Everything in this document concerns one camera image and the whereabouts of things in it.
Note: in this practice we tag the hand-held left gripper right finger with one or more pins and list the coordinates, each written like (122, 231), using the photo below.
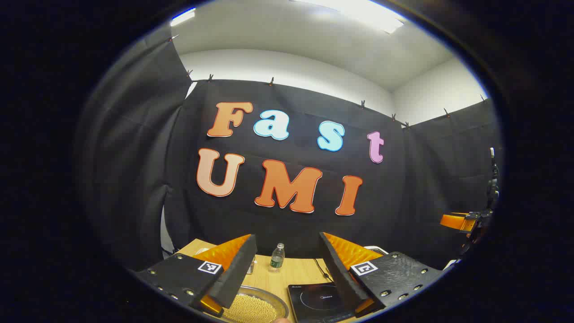
(341, 273)

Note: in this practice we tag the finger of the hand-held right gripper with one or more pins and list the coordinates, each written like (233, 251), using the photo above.
(455, 221)

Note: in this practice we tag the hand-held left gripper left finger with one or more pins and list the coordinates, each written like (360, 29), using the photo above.
(237, 273)

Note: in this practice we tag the black induction cooktop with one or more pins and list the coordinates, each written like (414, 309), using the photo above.
(314, 300)

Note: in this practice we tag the pile of soybeans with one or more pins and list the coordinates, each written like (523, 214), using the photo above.
(251, 309)

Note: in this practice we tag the small white plate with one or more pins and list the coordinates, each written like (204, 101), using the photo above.
(202, 251)

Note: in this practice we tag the clear plastic water bottle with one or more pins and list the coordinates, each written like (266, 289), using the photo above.
(277, 258)

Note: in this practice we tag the white toaster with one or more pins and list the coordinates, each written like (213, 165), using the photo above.
(376, 249)

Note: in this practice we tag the black backdrop cloth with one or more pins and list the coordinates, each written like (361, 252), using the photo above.
(291, 224)

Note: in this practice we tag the row of black cloth clips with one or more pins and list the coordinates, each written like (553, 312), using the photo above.
(271, 81)

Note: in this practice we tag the large ceiling light panel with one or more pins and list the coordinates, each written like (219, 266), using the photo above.
(358, 11)

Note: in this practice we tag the small ceiling light panel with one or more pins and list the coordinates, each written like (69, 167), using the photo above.
(183, 17)

